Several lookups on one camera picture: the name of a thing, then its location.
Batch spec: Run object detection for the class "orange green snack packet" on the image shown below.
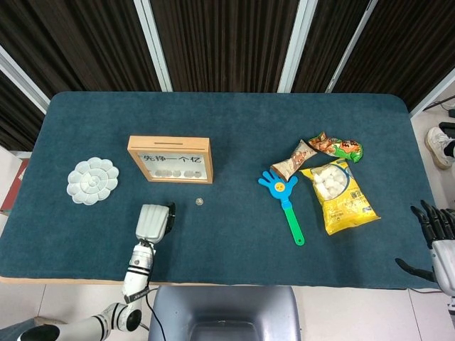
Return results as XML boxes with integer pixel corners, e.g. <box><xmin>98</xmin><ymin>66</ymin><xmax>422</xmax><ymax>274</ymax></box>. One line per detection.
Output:
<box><xmin>307</xmin><ymin>131</ymin><xmax>365</xmax><ymax>164</ymax></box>

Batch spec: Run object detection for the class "teal table cloth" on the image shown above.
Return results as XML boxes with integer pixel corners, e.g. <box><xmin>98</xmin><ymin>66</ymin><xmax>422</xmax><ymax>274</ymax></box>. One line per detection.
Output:
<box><xmin>0</xmin><ymin>91</ymin><xmax>451</xmax><ymax>291</ymax></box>

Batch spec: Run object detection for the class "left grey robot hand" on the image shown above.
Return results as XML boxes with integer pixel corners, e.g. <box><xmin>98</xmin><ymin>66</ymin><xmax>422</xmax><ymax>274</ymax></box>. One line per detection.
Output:
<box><xmin>134</xmin><ymin>201</ymin><xmax>178</xmax><ymax>245</ymax></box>

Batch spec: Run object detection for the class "wooden table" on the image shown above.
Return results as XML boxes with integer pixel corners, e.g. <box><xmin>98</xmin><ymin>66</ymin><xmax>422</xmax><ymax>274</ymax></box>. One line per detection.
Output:
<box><xmin>0</xmin><ymin>275</ymin><xmax>161</xmax><ymax>287</ymax></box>

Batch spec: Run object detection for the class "wooden coin box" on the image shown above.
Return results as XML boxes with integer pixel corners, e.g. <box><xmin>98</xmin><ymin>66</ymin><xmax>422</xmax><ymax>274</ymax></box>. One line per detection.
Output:
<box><xmin>127</xmin><ymin>135</ymin><xmax>214</xmax><ymax>185</ymax></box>

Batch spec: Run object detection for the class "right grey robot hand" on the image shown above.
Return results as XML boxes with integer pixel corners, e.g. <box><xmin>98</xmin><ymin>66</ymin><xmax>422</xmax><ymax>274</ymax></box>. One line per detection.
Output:
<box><xmin>395</xmin><ymin>200</ymin><xmax>455</xmax><ymax>296</ymax></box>

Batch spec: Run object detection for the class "white partition post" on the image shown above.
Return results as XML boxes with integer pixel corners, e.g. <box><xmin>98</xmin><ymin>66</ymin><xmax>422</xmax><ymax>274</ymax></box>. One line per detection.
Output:
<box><xmin>0</xmin><ymin>45</ymin><xmax>50</xmax><ymax>115</ymax></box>
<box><xmin>133</xmin><ymin>0</ymin><xmax>174</xmax><ymax>92</ymax></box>
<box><xmin>408</xmin><ymin>67</ymin><xmax>455</xmax><ymax>118</ymax></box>
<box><xmin>277</xmin><ymin>0</ymin><xmax>319</xmax><ymax>94</ymax></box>
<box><xmin>325</xmin><ymin>0</ymin><xmax>378</xmax><ymax>94</ymax></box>

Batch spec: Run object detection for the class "red storage box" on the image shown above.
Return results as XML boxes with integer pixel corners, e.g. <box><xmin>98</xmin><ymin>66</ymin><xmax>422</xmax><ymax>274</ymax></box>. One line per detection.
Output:
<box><xmin>0</xmin><ymin>158</ymin><xmax>31</xmax><ymax>214</ymax></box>

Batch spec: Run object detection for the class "white flower paint palette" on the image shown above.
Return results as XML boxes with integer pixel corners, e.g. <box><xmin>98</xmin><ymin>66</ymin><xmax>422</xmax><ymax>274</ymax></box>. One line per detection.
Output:
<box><xmin>66</xmin><ymin>157</ymin><xmax>120</xmax><ymax>206</ymax></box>

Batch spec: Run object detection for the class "white sneaker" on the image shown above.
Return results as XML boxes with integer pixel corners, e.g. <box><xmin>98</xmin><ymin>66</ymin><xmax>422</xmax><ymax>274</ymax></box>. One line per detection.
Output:
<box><xmin>33</xmin><ymin>314</ymin><xmax>68</xmax><ymax>327</ymax></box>
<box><xmin>425</xmin><ymin>126</ymin><xmax>455</xmax><ymax>170</ymax></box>

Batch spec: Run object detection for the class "blue hand clapper toy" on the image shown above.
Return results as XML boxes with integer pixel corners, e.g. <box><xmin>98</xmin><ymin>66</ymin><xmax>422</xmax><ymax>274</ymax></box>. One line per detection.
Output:
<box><xmin>257</xmin><ymin>169</ymin><xmax>306</xmax><ymax>247</ymax></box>

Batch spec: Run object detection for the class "brown snack packet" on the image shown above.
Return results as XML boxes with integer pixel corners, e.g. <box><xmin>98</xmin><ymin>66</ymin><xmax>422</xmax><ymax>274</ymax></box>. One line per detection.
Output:
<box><xmin>269</xmin><ymin>139</ymin><xmax>318</xmax><ymax>178</ymax></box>

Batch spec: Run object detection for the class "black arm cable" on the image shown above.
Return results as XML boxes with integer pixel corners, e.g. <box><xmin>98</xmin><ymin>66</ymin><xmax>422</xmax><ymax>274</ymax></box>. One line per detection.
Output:
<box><xmin>144</xmin><ymin>286</ymin><xmax>167</xmax><ymax>341</ymax></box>

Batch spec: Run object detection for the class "yellow marshmallow bag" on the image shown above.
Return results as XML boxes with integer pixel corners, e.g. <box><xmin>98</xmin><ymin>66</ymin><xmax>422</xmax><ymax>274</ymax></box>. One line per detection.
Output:
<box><xmin>299</xmin><ymin>158</ymin><xmax>382</xmax><ymax>236</ymax></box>

